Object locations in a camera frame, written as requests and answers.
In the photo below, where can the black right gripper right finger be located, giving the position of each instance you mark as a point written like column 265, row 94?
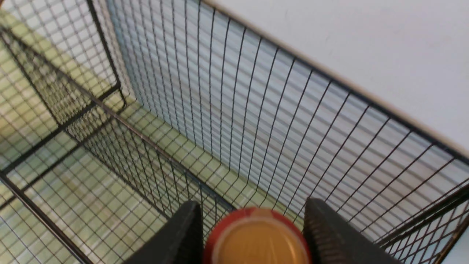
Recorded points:
column 331, row 240

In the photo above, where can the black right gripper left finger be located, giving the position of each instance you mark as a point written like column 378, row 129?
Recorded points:
column 179, row 241

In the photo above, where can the soy sauce bottle red cap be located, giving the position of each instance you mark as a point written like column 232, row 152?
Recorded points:
column 255, row 235

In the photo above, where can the green checkered tablecloth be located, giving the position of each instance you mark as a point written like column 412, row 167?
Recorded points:
column 109, row 139

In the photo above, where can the black wire mesh rack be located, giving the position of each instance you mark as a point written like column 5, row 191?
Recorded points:
column 398, row 186

